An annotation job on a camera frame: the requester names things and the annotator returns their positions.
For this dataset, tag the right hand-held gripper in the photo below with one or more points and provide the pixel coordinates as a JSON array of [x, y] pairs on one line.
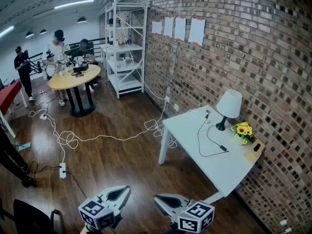
[[195, 216]]

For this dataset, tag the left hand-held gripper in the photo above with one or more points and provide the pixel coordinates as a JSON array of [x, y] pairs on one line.
[[93, 212]]

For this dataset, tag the white table lamp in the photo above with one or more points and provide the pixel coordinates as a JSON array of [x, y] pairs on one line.
[[229, 103]]

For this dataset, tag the person's left forearm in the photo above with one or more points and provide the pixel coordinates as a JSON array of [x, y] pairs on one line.
[[82, 230]]

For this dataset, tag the white table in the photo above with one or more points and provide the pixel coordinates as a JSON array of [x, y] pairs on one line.
[[219, 164]]

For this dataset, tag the black chair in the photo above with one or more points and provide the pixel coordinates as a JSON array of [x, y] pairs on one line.
[[29, 218]]

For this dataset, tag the wooden tissue box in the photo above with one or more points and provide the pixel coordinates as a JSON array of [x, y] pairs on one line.
[[252, 153]]

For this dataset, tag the yellow sunflower bouquet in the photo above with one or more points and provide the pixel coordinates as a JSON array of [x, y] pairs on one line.
[[242, 130]]

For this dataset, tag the teal dustpan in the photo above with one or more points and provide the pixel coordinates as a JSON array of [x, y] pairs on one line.
[[23, 146]]

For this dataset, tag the small white floor power strip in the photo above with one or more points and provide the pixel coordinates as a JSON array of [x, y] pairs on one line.
[[43, 116]]

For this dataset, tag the black tripod stand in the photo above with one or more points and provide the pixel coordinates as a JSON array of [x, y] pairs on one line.
[[14, 160]]

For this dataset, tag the round yellow table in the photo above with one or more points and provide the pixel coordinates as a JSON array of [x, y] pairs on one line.
[[70, 80]]

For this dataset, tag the black phone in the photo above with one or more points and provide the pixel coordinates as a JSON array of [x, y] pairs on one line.
[[79, 75]]

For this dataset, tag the black box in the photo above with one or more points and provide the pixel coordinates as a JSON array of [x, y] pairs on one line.
[[81, 68]]

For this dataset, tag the white metal shelving rack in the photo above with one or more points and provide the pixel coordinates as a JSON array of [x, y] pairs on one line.
[[126, 47]]

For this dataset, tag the red table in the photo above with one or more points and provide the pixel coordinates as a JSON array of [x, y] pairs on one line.
[[8, 95]]

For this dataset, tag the orange bottle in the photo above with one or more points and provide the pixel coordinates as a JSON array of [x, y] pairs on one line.
[[121, 43]]

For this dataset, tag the black railing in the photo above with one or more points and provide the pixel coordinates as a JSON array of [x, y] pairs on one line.
[[36, 62]]

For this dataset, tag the white paper sheet red tape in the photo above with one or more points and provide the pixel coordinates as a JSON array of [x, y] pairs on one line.
[[180, 28], [168, 27], [156, 27], [196, 31]]

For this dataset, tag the white ceiling tube light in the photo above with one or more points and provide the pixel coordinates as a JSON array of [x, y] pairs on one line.
[[6, 31], [73, 4]]

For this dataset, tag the white wall plug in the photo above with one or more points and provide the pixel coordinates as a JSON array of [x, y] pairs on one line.
[[167, 99], [284, 222]]

